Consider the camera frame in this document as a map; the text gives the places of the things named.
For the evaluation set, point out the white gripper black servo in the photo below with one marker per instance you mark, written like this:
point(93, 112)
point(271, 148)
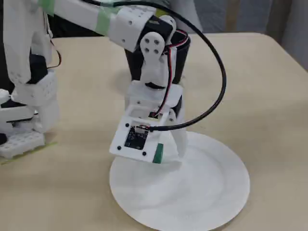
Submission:
point(181, 140)

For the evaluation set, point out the wooden post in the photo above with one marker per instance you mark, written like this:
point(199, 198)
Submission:
point(232, 15)

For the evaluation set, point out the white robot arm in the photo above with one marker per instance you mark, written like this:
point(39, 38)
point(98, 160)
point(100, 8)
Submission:
point(79, 13)

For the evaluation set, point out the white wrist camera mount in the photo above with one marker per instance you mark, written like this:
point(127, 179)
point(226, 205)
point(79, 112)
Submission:
point(120, 142)

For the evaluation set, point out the green tape band on arm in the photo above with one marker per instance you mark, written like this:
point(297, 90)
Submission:
point(104, 21)
point(47, 6)

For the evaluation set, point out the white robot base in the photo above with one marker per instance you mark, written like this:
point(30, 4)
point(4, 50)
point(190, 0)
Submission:
point(21, 142)

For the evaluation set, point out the white round plate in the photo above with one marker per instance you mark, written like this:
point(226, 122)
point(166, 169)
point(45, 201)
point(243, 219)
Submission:
point(180, 197)

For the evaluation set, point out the green cube block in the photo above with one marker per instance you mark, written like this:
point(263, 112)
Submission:
point(158, 154)

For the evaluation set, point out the green tape strip on table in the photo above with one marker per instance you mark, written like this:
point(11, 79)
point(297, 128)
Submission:
point(51, 144)

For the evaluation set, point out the black plastic cup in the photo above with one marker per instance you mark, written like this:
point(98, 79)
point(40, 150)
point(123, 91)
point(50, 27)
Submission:
point(180, 62)

